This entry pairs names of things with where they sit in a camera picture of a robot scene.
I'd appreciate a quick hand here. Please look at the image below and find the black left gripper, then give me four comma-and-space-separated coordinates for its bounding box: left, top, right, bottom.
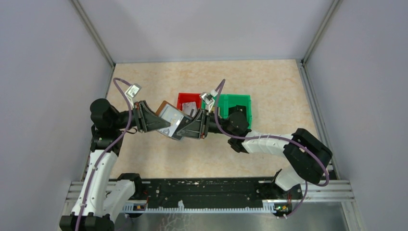
112, 100, 171, 133

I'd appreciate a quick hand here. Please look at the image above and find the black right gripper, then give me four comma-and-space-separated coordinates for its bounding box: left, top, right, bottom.
176, 108, 236, 139

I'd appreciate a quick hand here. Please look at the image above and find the brown leather card holder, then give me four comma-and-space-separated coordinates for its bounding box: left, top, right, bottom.
154, 100, 193, 141

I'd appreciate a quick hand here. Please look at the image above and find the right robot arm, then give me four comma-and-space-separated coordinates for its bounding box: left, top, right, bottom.
176, 109, 332, 198

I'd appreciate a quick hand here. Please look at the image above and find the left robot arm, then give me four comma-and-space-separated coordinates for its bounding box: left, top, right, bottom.
59, 99, 170, 231

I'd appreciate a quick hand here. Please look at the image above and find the silver VIP card pile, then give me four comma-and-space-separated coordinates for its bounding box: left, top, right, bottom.
181, 102, 198, 117

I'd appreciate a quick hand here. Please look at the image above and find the green bin with gold cards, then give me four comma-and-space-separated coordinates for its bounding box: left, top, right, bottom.
201, 94, 229, 119

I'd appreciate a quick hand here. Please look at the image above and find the green bin with black cards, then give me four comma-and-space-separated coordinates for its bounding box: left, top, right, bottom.
223, 94, 252, 128

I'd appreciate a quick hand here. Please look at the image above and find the black VIP card stack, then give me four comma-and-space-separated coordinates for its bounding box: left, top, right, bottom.
229, 105, 247, 116

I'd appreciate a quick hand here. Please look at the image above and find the red plastic bin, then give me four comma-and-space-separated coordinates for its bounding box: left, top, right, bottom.
177, 92, 202, 111

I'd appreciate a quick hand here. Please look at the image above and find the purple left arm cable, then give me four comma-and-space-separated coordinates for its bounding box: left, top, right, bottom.
74, 77, 133, 231

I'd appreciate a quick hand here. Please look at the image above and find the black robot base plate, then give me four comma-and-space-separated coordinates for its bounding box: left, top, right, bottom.
124, 177, 303, 213

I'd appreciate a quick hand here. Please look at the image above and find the aluminium frame rail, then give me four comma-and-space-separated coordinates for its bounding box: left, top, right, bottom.
66, 178, 355, 216

